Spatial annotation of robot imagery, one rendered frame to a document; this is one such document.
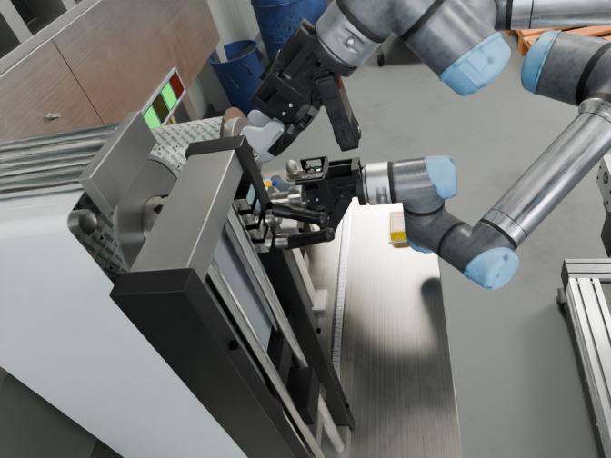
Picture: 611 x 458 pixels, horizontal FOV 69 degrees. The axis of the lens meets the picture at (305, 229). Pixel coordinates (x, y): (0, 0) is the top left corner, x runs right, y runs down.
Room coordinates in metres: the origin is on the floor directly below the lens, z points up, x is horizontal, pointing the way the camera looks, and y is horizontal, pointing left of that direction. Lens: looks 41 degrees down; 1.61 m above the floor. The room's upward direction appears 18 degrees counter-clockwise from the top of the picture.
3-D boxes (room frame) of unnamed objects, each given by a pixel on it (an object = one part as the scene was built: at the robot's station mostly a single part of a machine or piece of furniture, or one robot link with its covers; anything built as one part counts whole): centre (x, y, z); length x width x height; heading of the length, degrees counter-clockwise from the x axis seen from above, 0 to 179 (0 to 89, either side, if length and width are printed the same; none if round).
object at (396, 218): (0.70, -0.21, 0.91); 0.07 x 0.07 x 0.02; 71
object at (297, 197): (0.57, 0.00, 1.18); 0.04 x 0.02 x 0.04; 161
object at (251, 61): (3.46, 0.08, 0.26); 0.44 x 0.40 x 0.51; 68
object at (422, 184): (0.59, -0.22, 1.11); 0.11 x 0.08 x 0.09; 71
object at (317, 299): (0.58, 0.03, 1.05); 0.06 x 0.05 x 0.31; 71
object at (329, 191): (0.65, -0.07, 1.12); 0.12 x 0.08 x 0.09; 71
